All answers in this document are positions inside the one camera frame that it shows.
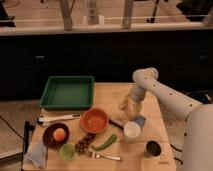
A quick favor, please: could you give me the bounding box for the dark red plate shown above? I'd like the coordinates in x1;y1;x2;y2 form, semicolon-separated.
42;123;70;149

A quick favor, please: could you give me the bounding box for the green plastic tray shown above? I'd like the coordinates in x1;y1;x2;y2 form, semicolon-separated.
40;76;94;111

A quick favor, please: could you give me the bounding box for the dark metal cup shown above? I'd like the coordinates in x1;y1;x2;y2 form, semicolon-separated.
144;141;162;158

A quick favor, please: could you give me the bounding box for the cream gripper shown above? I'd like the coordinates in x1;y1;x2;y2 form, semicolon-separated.
124;84;145;118

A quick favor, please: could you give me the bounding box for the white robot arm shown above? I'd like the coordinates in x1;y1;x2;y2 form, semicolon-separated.
127;67;213;171

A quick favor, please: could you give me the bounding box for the bunch of dark grapes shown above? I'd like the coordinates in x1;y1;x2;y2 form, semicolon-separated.
75;133;95;155

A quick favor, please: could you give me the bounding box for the yellow banana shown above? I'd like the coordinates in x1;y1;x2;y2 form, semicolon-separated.
119;99;129;110

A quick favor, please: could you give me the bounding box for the silver fork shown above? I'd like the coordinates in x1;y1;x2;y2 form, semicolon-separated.
85;151;123;162

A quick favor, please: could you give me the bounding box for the green pepper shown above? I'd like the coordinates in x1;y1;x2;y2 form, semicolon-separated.
91;134;117;151

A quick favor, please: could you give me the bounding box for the orange bowl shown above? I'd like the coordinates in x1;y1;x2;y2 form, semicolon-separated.
80;108;109;134

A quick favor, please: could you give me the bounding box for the black handled knife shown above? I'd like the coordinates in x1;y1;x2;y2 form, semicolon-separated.
109;116;125;129

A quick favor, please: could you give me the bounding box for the blue sponge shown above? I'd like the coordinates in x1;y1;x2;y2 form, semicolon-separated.
134;115;146;127

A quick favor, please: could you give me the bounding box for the orange fruit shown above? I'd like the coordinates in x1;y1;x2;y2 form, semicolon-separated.
53;128;66;142

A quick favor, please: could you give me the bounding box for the light blue cloth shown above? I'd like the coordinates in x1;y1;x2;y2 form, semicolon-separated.
23;141;47;169

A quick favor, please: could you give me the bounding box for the black cable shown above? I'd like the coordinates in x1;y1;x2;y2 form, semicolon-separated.
170;143;184;166

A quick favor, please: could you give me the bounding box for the small green cup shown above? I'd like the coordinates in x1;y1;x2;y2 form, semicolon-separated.
59;144;75;161

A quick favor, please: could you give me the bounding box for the white cup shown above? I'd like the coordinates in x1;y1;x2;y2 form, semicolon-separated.
124;121;141;141

